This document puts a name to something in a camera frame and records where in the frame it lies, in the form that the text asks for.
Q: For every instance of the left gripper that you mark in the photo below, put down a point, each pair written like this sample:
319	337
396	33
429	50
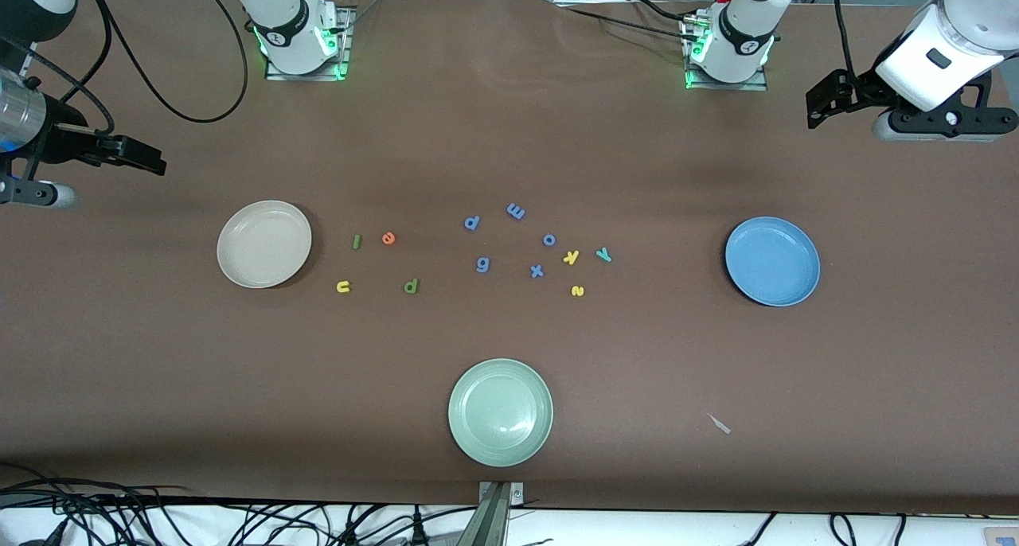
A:
861	92

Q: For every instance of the blue letter g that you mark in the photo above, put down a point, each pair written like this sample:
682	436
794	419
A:
482	264

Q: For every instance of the blue letter p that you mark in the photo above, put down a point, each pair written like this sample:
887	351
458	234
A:
472	223

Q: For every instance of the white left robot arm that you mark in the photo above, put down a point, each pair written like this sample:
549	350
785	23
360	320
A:
740	29

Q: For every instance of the brown table cover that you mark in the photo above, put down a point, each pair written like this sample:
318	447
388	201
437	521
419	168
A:
509	132

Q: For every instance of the beige plate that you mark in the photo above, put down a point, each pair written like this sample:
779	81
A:
264	243

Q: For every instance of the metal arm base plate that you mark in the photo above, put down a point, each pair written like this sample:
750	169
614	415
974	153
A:
728	87
314	76

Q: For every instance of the metal camera post bracket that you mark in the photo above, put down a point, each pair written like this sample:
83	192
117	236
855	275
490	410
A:
497	514

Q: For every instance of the green plate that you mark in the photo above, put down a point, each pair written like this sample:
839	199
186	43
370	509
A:
500	412

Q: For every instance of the blue plate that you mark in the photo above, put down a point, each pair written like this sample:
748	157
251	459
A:
772	261

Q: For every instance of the blue letter m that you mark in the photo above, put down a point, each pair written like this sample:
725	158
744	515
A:
516	211

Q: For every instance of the yellow letter k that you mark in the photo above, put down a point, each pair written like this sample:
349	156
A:
571	257

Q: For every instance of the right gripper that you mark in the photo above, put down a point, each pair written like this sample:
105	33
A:
65	144

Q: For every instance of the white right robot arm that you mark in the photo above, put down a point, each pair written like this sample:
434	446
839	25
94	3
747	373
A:
290	29

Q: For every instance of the teal letter y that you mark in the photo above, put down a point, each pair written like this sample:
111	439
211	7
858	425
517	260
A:
603	254

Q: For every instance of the green letter p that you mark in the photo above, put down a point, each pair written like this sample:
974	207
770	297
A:
411	286

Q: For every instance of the beige object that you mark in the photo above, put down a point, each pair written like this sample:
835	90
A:
1001	536

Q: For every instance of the white paper scrap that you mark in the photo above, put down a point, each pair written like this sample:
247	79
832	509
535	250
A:
719	423

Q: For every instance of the blue letter x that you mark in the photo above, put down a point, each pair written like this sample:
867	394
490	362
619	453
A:
536	271

